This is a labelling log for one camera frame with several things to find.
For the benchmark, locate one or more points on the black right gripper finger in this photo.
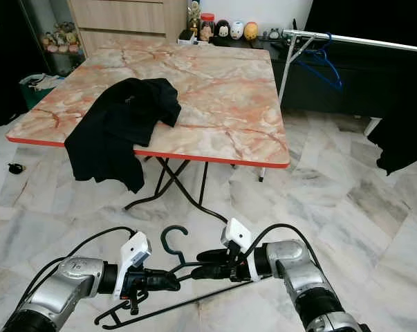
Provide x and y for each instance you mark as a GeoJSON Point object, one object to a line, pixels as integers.
{"type": "Point", "coordinates": [214, 256]}
{"type": "Point", "coordinates": [211, 272]}

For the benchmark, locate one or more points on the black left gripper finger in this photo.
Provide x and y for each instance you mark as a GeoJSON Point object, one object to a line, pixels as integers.
{"type": "Point", "coordinates": [162, 286]}
{"type": "Point", "coordinates": [164, 277]}

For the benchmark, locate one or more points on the black hanger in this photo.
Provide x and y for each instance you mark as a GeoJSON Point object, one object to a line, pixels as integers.
{"type": "Point", "coordinates": [163, 240]}

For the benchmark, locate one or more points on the plain black garment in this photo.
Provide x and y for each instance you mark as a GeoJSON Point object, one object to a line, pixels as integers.
{"type": "Point", "coordinates": [118, 121]}

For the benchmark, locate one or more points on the blue hanger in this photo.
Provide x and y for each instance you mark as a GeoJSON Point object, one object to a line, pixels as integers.
{"type": "Point", "coordinates": [328, 47]}

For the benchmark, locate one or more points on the marble top folding table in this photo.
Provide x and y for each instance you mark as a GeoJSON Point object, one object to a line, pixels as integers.
{"type": "Point", "coordinates": [229, 104]}

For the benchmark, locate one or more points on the small black floor object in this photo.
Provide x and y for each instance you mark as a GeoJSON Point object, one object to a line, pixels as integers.
{"type": "Point", "coordinates": [16, 168]}

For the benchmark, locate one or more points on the black TV console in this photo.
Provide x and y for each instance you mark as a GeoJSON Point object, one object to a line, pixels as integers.
{"type": "Point", "coordinates": [339, 93]}

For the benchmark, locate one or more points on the black garment with green logo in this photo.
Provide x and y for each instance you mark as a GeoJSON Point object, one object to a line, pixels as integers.
{"type": "Point", "coordinates": [402, 135]}

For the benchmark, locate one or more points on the green laundry basket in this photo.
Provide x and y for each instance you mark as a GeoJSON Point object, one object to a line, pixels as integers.
{"type": "Point", "coordinates": [32, 97]}

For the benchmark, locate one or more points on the black round plush toy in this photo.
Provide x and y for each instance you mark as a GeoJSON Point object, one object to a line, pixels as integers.
{"type": "Point", "coordinates": [223, 30]}

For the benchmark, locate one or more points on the white round plush toy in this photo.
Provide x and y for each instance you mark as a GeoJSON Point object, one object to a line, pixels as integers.
{"type": "Point", "coordinates": [236, 30]}

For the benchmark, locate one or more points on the glass jar with red lid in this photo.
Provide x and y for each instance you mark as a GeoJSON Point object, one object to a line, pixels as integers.
{"type": "Point", "coordinates": [208, 29]}

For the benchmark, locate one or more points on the yellow round plush toy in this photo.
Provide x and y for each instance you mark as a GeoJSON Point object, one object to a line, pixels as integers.
{"type": "Point", "coordinates": [251, 32]}

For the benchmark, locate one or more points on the glass display shelf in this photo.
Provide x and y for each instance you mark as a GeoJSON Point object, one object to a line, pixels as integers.
{"type": "Point", "coordinates": [59, 38]}

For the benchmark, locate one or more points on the chrome clothes rack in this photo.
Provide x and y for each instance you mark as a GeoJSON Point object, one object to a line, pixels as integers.
{"type": "Point", "coordinates": [360, 39]}

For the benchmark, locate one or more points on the black television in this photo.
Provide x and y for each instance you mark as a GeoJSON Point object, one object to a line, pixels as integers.
{"type": "Point", "coordinates": [367, 17]}

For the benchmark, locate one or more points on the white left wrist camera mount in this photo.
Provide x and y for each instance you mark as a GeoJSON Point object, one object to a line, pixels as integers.
{"type": "Point", "coordinates": [133, 250]}

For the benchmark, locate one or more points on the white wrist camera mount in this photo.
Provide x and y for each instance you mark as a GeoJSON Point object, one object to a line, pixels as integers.
{"type": "Point", "coordinates": [133, 250]}
{"type": "Point", "coordinates": [237, 234]}

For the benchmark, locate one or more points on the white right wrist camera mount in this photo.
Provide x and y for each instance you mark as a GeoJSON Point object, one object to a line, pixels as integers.
{"type": "Point", "coordinates": [237, 234]}

